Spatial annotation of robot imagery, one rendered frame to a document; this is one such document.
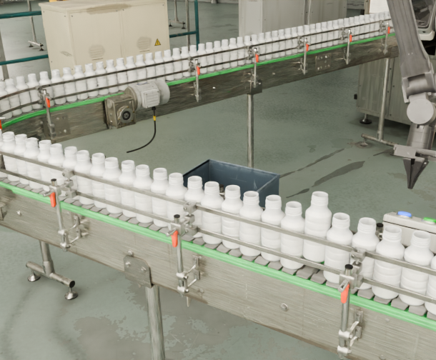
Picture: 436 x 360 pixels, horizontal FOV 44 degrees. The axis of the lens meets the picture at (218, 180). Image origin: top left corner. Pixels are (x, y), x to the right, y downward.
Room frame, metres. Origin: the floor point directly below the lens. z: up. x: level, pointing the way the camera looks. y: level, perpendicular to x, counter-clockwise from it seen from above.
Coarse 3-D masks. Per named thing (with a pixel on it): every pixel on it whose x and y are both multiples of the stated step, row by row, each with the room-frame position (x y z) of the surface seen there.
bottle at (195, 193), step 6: (192, 180) 1.32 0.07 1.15; (198, 180) 1.32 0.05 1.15; (192, 186) 1.29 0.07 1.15; (198, 186) 1.29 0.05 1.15; (186, 192) 1.31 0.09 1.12; (192, 192) 1.29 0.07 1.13; (198, 192) 1.29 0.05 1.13; (186, 198) 1.29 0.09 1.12; (192, 198) 1.28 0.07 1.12; (198, 198) 1.28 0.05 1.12; (198, 204) 1.28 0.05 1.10; (198, 210) 1.28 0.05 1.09; (198, 216) 1.28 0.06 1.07; (198, 222) 1.27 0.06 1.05; (198, 234) 1.27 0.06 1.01
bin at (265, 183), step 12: (192, 168) 1.88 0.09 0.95; (204, 168) 1.94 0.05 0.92; (216, 168) 1.95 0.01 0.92; (228, 168) 1.91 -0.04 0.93; (240, 168) 1.88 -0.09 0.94; (252, 168) 1.86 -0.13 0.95; (204, 180) 1.93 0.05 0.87; (216, 180) 1.95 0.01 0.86; (228, 180) 1.92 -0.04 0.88; (240, 180) 1.89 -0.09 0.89; (252, 180) 1.86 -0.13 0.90; (264, 180) 1.83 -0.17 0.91; (276, 180) 1.78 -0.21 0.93; (240, 192) 1.89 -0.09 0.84; (264, 192) 1.71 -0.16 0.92; (276, 192) 1.78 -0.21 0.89; (264, 204) 1.71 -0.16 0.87
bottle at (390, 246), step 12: (384, 228) 1.02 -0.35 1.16; (396, 228) 1.02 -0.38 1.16; (384, 240) 1.00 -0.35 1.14; (396, 240) 0.99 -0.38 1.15; (384, 252) 0.99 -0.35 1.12; (396, 252) 0.98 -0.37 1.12; (384, 264) 0.99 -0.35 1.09; (384, 276) 0.98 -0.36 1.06; (396, 276) 0.98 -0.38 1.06; (372, 288) 1.01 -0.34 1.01
